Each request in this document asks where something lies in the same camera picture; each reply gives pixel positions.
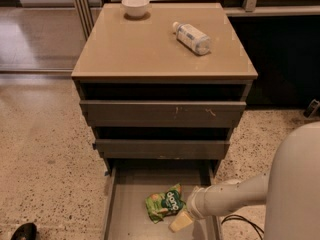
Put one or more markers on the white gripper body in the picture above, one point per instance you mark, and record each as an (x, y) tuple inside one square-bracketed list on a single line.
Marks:
[(199, 202)]

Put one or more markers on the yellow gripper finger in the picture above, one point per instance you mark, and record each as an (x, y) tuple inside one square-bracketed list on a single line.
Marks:
[(182, 220)]

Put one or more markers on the green rice chip bag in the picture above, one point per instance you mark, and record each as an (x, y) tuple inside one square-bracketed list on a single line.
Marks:
[(160, 205)]

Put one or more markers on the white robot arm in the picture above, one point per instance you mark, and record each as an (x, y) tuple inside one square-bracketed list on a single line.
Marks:
[(290, 190)]

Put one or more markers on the grey open bottom drawer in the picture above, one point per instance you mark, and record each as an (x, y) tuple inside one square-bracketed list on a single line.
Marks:
[(126, 215)]

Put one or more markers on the grey middle drawer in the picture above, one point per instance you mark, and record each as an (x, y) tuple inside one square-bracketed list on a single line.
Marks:
[(162, 149)]

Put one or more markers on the grey drawer cabinet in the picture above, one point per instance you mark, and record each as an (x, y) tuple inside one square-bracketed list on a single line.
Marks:
[(127, 59)]

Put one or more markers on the grey top drawer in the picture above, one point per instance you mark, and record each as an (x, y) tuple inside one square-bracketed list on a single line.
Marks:
[(204, 114)]

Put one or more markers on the small dark floor object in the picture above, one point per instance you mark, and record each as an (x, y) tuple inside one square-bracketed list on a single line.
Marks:
[(312, 108)]

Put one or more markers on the black object on floor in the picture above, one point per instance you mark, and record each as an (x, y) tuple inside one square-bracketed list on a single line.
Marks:
[(27, 231)]

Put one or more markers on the clear plastic water bottle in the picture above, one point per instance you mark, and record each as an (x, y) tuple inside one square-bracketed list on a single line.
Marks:
[(193, 38)]

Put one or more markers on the white bowl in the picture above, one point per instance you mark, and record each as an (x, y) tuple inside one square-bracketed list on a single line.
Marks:
[(135, 8)]

